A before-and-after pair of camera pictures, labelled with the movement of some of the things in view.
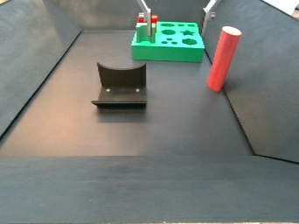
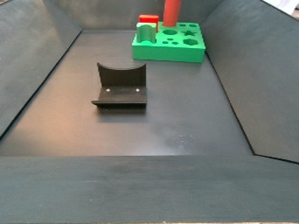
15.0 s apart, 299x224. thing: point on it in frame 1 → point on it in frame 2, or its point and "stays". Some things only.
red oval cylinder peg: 227,45 → 172,10
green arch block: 141,32 stays
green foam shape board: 179,44 stays
